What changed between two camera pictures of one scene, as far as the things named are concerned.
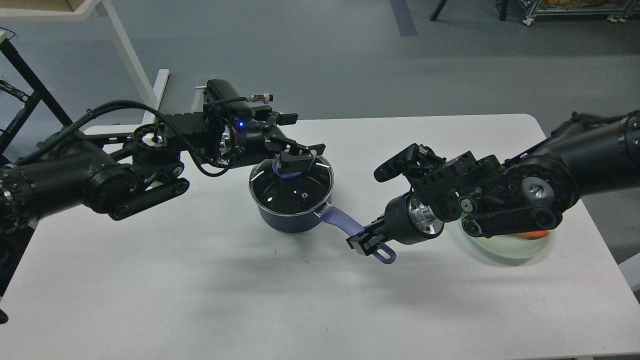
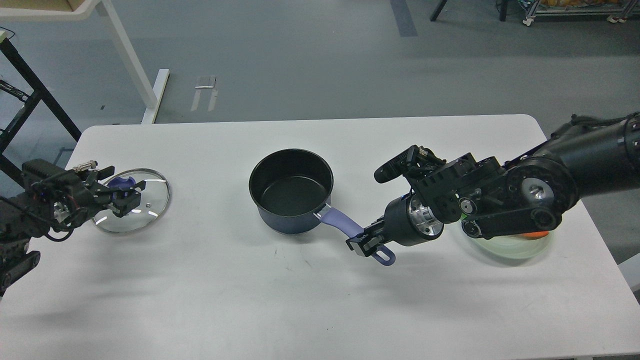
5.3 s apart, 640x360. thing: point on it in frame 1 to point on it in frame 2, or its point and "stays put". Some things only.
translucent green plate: x=510 y=247 stays put
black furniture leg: x=503 y=4 stays put
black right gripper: x=404 y=224 stays put
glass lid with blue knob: x=291 y=193 to x=155 y=198
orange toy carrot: x=534 y=234 stays put
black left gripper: x=247 y=141 to x=63 y=201
